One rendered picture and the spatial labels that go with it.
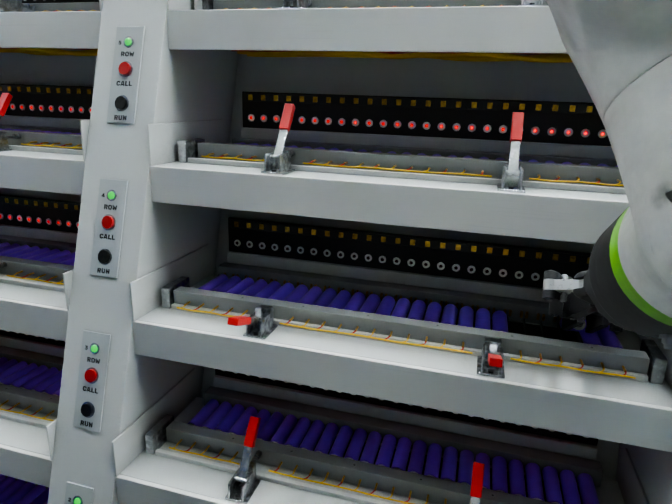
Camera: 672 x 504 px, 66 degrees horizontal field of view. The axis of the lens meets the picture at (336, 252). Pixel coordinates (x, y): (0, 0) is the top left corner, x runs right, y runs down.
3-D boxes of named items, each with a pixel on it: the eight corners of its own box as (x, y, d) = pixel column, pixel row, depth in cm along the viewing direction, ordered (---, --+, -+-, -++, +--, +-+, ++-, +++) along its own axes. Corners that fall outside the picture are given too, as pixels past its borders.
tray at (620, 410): (679, 454, 50) (702, 365, 47) (134, 354, 65) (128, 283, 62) (627, 359, 68) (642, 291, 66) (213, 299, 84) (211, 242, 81)
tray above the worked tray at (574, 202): (702, 254, 50) (738, 105, 46) (151, 202, 65) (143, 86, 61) (643, 213, 68) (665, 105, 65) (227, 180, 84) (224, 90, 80)
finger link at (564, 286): (625, 300, 41) (555, 290, 42) (600, 309, 46) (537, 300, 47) (626, 270, 41) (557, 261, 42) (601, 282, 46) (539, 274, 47)
